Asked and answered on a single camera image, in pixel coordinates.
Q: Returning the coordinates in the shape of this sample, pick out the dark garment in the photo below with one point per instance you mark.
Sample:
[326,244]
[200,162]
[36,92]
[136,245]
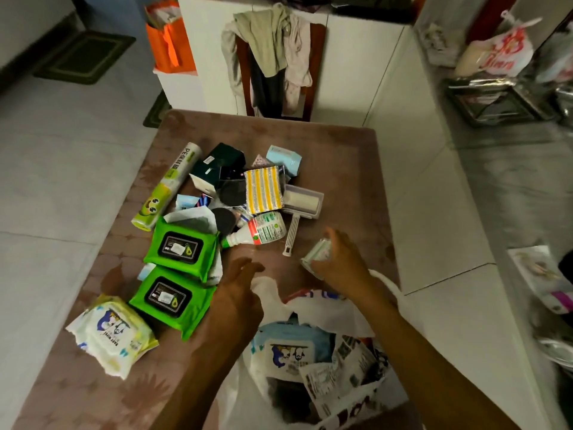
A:
[266,96]

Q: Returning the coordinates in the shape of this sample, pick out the person's left forearm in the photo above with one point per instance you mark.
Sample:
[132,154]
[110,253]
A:
[203,385]

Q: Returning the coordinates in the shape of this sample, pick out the white red plastic bag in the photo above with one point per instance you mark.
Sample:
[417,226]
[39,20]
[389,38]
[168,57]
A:
[506,51]

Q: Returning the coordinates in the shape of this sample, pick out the pink patterned packet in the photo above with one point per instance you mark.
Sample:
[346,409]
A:
[261,162]

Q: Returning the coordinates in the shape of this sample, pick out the small blue printed packet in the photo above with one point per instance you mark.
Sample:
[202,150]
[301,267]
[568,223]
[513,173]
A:
[188,201]

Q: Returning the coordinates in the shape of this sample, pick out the white lint brush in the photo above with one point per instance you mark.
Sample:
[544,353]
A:
[302,203]

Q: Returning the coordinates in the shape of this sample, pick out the yellow striped cloth pack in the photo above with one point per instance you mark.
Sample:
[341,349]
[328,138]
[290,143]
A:
[264,190]

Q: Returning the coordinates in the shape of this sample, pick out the person's left fingers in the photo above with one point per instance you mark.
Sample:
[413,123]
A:
[245,268]

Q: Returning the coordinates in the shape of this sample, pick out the white cabinet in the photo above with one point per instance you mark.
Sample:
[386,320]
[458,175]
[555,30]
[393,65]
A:
[353,67]

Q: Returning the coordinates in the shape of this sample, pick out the dark green box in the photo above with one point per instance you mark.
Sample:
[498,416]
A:
[219,163]

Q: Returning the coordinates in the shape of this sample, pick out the pile of dark clothes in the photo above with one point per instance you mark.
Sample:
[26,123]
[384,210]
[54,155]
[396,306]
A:
[358,6]

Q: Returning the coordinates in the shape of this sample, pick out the dark green doormat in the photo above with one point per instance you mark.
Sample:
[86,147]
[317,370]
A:
[85,58]

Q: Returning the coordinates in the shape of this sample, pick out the green wet wipes pack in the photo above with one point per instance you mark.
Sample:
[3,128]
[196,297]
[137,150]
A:
[170,300]
[181,249]

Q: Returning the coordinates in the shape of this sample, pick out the blue baby wipes pack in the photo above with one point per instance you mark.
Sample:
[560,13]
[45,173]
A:
[286,349]

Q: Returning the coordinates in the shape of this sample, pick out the person's right hand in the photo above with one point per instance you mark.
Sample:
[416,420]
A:
[349,268]

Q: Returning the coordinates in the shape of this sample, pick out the light blue packet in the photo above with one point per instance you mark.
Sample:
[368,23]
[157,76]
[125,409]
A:
[284,158]

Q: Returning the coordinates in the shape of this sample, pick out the white bottle red green label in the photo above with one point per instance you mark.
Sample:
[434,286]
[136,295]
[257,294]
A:
[262,230]

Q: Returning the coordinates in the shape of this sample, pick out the white plastic shopping bag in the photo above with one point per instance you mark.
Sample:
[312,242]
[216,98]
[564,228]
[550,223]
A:
[277,403]

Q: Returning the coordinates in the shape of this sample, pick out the printed magazine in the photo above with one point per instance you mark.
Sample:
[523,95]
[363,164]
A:
[541,277]

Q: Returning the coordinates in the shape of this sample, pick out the person's right forearm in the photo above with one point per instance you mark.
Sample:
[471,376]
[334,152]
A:
[421,371]

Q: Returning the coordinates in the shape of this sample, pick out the olive green garment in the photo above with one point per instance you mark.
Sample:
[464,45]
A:
[264,40]

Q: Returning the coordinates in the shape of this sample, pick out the metal tray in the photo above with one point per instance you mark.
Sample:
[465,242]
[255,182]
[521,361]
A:
[497,102]

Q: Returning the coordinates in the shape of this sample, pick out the white baby wipes pack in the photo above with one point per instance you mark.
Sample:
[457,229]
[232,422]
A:
[112,335]

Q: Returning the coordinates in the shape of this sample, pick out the small white green packet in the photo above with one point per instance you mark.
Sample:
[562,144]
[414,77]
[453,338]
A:
[317,253]

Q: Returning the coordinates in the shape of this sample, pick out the black pouch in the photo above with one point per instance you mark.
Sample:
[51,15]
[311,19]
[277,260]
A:
[232,191]

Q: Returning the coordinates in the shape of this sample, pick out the orange bag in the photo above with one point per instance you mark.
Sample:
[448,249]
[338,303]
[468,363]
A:
[172,46]

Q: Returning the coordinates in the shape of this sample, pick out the person's right thumb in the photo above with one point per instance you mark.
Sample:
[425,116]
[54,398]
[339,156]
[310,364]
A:
[335,239]

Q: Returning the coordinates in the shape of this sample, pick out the person's left hand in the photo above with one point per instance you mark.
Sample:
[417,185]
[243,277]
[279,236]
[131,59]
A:
[235,308]

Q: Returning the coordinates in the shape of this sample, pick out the brown wooden chair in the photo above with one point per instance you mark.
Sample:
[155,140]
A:
[315,62]

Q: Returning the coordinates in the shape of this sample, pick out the black round pad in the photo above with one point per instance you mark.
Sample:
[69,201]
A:
[224,221]

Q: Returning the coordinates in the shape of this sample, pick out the grey garment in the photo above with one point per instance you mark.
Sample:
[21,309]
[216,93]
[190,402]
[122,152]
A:
[230,58]

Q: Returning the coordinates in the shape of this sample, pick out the printed white packet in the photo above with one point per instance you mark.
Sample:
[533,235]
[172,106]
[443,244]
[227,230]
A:
[340,376]

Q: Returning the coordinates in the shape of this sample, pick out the crumpled clear plastic bag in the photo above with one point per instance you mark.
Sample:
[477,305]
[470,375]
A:
[438,44]

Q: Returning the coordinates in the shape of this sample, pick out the white green cling film roll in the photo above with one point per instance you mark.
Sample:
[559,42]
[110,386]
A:
[168,185]

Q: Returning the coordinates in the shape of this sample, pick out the pink garment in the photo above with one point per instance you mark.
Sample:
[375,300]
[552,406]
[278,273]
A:
[297,58]

